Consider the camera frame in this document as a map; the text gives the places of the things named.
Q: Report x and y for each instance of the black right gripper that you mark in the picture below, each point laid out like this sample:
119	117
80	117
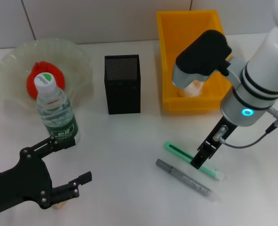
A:
226	126

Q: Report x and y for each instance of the beige eraser with barcode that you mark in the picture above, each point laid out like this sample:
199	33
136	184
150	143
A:
59	206

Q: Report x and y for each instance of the yellow plastic storage bin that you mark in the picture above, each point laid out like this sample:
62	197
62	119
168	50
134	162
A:
167	47

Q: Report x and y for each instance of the black mesh pen holder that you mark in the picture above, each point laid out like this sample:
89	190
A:
122	99

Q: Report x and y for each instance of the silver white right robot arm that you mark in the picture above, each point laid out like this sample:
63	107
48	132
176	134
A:
259	77

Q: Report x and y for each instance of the clear water bottle green label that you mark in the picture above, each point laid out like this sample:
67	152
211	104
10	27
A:
56	110

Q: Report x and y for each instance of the translucent glass fruit plate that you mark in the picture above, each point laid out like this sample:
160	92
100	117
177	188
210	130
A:
66	54

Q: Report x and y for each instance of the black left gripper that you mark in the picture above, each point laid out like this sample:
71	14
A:
23	183

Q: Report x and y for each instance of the red-orange fruit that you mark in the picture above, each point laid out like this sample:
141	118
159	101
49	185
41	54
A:
59	77

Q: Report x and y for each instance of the grey marker pen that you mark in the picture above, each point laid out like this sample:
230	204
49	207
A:
188	180

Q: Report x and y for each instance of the mint green utility knife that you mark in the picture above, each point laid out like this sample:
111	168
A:
176	150

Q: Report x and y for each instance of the white paper ball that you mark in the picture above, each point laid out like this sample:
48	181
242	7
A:
193	90

